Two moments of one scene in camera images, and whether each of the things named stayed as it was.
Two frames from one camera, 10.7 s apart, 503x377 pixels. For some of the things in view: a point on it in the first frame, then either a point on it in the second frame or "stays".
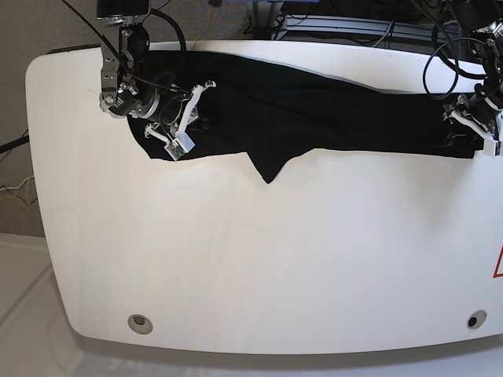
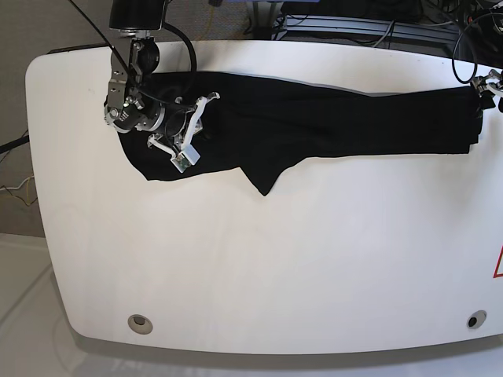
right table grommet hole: [476, 319] stays
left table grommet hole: [140, 323] stays
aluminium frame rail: [417, 28] stays
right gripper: [475, 111] -> [481, 84]
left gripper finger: [204, 124] -> [206, 136]
